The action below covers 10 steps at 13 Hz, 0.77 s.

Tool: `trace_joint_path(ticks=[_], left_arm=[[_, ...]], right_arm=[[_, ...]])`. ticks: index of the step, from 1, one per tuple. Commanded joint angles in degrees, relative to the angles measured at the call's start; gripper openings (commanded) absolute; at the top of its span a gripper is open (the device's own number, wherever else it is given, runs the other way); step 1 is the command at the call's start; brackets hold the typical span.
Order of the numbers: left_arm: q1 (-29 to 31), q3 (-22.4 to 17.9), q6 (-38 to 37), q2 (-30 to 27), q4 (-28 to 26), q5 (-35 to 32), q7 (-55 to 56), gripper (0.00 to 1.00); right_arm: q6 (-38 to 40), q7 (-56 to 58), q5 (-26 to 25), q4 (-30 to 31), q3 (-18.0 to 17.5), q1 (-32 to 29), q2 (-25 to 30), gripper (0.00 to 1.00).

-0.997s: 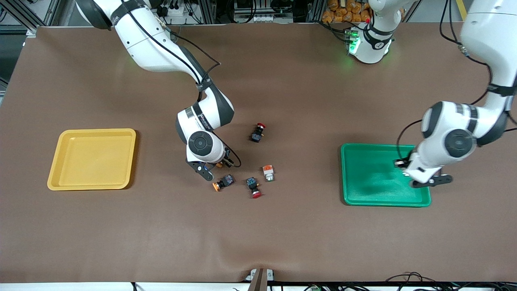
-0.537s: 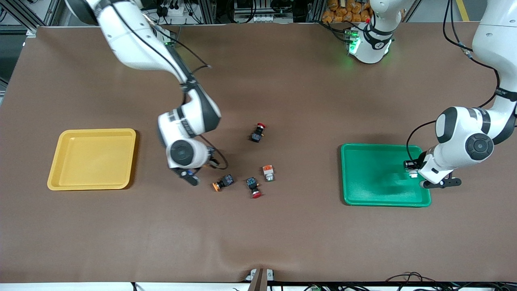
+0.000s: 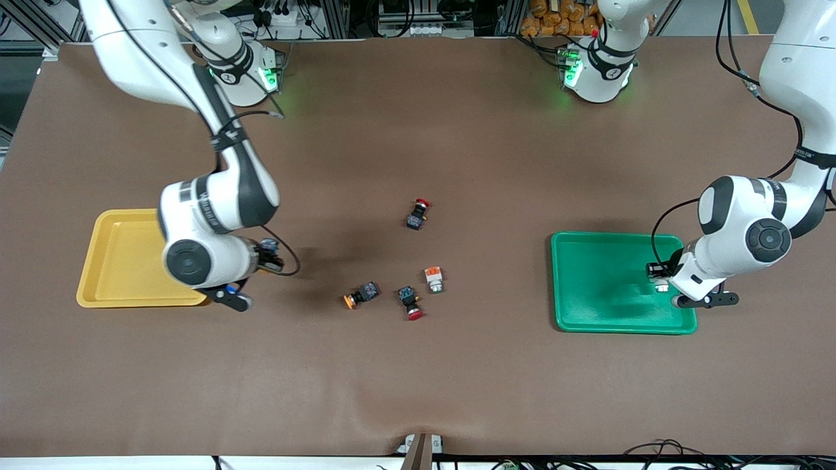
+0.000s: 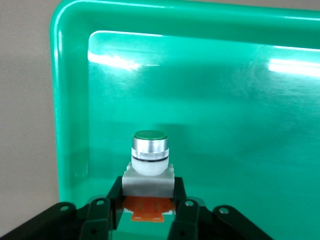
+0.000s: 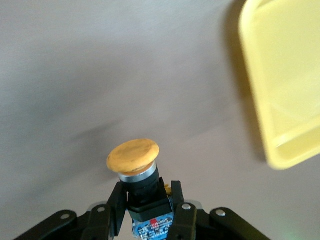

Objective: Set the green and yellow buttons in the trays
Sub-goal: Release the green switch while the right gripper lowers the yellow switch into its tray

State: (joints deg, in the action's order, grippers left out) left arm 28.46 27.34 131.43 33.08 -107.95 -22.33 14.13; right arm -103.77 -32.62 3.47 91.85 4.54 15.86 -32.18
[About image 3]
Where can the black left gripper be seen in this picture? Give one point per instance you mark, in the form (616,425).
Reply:
(669,264)

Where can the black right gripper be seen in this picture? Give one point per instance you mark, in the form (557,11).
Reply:
(266,256)

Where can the yellow push button switch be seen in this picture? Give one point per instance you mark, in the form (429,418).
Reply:
(270,246)
(367,292)

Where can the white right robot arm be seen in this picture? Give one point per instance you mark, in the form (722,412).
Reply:
(215,209)

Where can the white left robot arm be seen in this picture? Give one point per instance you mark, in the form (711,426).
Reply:
(738,228)

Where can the green plastic tray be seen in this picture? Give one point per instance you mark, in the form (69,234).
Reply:
(601,287)

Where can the yellow plastic tray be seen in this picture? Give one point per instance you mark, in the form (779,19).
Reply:
(117,261)

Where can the brown table mat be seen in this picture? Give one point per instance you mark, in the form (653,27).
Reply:
(418,365)

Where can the metal table clamp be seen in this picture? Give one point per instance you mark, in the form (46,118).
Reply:
(418,454)

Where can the short white power strip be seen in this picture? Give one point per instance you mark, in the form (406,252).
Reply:
(287,16)

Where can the bag of orange items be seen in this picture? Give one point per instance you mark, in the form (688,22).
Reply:
(555,16)

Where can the long white power strip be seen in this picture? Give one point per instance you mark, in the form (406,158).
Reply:
(424,29)

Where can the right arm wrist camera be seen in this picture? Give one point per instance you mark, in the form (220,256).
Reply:
(232,298)

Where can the red push button switch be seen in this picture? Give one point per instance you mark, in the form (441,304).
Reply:
(416,220)
(409,297)

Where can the aluminium frame profile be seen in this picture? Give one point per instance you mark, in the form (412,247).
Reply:
(49,51)

